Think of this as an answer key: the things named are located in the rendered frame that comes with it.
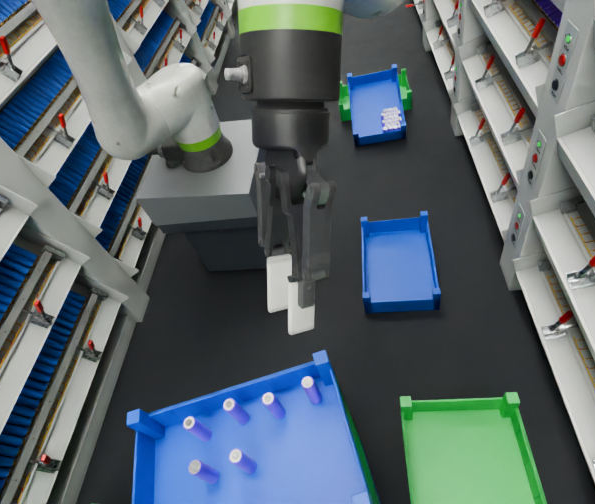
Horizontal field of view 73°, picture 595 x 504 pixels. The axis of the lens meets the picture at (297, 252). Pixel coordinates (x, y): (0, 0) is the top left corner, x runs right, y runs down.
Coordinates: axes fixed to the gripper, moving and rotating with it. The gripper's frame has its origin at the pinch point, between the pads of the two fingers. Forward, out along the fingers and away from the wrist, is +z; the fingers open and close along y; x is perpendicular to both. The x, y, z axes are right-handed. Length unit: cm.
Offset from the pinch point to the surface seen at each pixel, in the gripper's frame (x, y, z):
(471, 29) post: 94, -61, -40
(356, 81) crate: 90, -114, -26
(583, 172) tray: 52, 1, -10
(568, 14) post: 52, -7, -33
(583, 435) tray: 57, 11, 38
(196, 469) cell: -11.9, -3.0, 23.7
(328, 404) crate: 7.9, -2.8, 21.5
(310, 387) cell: 4.2, -2.0, 16.3
